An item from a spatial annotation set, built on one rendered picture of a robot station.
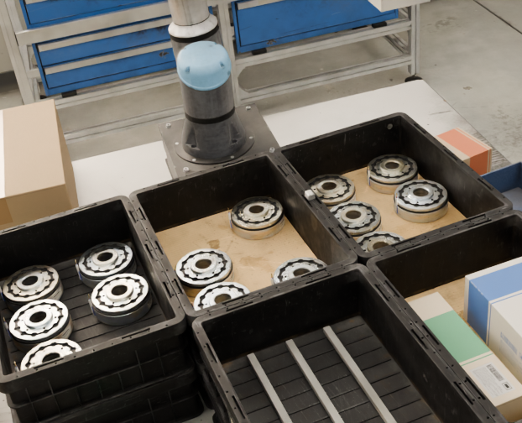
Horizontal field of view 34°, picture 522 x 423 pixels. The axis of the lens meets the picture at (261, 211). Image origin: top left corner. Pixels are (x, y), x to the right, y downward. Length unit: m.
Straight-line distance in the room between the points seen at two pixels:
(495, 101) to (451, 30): 0.76
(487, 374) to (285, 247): 0.50
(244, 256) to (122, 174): 0.64
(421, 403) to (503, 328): 0.17
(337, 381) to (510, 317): 0.28
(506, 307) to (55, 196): 0.94
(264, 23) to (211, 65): 1.71
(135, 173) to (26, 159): 0.34
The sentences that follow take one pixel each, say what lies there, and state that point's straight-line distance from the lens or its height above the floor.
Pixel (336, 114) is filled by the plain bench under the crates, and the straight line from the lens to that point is 2.26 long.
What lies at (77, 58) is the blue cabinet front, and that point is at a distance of 3.45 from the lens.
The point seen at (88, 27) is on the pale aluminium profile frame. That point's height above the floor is 0.58.
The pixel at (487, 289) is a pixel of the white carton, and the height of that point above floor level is 0.92.
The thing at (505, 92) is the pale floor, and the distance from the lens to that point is 3.84.
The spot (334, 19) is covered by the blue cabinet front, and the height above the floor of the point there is 0.38.
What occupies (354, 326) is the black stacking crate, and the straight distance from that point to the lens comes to 1.42.
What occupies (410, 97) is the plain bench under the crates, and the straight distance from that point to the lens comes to 2.33.
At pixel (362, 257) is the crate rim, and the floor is 0.93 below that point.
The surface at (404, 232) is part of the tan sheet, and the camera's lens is 1.61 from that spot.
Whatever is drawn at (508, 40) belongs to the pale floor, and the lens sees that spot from 4.31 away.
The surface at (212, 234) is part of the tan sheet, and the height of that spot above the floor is 0.83.
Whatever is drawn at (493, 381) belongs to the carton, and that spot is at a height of 0.89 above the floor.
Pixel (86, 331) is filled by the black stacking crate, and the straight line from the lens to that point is 1.50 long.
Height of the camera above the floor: 1.81
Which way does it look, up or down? 35 degrees down
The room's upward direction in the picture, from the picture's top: 7 degrees counter-clockwise
